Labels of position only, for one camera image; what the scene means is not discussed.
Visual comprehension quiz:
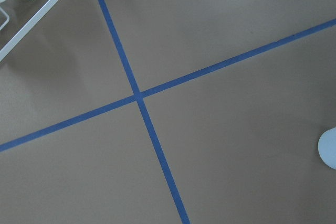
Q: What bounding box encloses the white dish rack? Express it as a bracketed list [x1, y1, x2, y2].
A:
[1, 0, 59, 60]

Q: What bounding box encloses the light blue plastic cup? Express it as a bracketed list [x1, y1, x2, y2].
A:
[318, 128, 336, 169]

